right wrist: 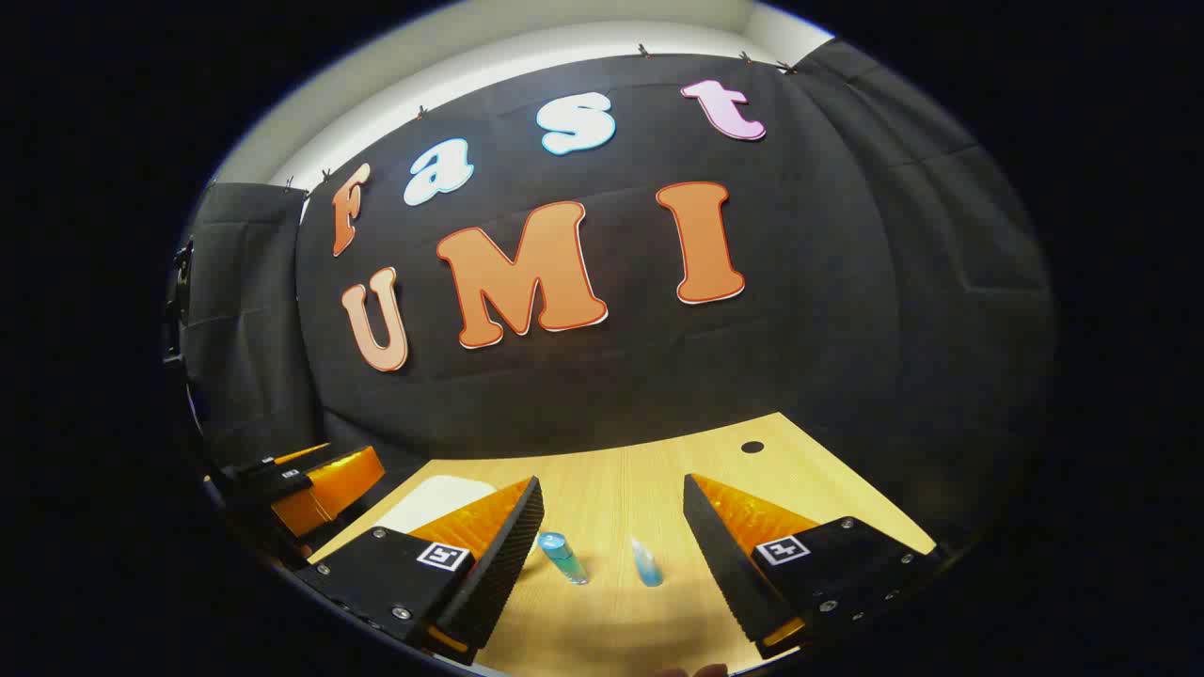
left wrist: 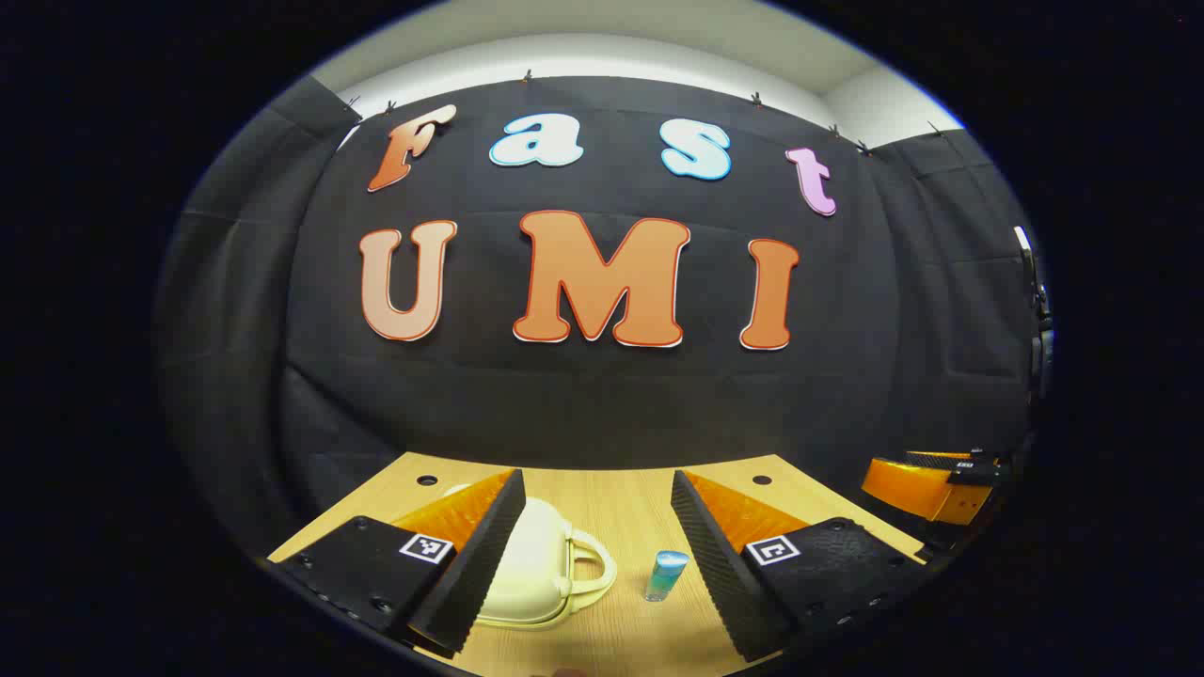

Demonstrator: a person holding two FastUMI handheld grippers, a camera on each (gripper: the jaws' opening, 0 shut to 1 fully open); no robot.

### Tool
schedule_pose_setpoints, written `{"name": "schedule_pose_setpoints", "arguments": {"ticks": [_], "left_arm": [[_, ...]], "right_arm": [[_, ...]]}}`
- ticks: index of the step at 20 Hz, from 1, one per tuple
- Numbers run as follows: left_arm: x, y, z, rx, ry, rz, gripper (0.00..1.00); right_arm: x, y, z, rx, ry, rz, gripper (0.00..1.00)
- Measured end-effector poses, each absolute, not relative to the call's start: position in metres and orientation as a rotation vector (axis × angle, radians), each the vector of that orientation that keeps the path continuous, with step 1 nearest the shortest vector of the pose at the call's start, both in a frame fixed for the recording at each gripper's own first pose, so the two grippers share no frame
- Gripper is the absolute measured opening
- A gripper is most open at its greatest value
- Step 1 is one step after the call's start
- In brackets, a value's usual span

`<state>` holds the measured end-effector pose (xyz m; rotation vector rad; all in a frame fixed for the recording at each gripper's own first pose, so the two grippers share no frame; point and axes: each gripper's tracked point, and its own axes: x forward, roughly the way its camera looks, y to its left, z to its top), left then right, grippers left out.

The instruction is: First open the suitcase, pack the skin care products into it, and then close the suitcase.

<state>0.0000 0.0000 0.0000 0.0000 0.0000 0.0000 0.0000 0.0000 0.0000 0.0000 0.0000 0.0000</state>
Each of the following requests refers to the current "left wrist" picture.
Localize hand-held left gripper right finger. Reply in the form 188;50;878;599
671;468;932;664

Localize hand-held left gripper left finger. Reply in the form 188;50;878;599
268;467;528;657

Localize blue skin care bottle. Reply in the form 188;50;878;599
644;550;690;604

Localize pale yellow small suitcase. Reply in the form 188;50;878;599
442;483;618;630

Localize row of black cloth clips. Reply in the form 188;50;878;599
343;68;946;156

